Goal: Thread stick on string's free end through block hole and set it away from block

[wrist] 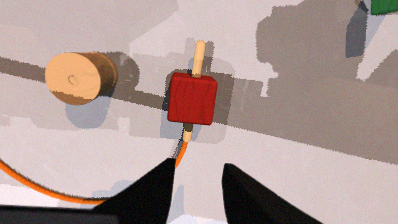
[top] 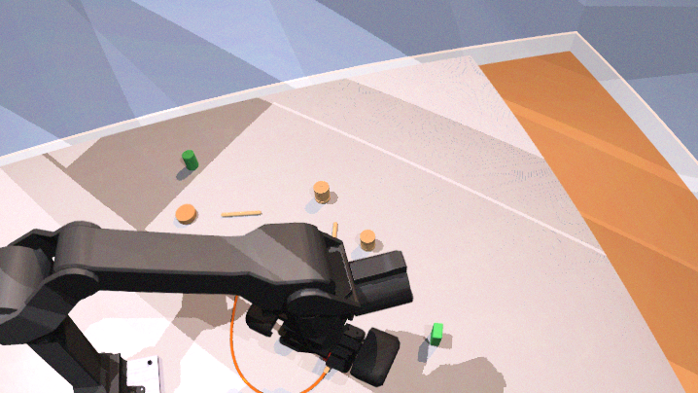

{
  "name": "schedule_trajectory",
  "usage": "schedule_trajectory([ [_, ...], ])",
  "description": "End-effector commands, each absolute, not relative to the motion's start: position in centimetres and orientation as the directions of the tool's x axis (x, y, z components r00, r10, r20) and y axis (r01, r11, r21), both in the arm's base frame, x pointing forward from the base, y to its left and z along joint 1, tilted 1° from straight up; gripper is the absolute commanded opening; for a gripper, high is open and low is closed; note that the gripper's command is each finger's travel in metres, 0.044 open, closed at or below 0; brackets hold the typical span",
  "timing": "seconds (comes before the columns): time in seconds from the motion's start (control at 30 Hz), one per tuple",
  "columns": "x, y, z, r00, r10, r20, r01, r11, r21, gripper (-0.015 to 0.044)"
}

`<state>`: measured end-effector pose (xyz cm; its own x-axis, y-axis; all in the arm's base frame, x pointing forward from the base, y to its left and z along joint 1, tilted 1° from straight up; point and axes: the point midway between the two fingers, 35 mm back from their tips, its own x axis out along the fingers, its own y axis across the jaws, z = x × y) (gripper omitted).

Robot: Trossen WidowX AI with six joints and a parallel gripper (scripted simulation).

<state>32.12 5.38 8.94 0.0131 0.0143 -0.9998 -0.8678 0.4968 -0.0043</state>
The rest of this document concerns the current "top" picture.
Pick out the round wooden disc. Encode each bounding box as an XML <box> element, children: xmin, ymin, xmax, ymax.
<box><xmin>176</xmin><ymin>204</ymin><xmax>196</xmax><ymax>225</ymax></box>

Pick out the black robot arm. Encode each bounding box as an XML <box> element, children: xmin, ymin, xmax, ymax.
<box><xmin>0</xmin><ymin>220</ymin><xmax>414</xmax><ymax>393</ymax></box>

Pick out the green cylinder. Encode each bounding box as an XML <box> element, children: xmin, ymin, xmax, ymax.
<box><xmin>182</xmin><ymin>150</ymin><xmax>198</xmax><ymax>170</ymax></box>

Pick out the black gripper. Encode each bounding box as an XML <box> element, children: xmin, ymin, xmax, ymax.
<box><xmin>245</xmin><ymin>304</ymin><xmax>400</xmax><ymax>388</ymax></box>

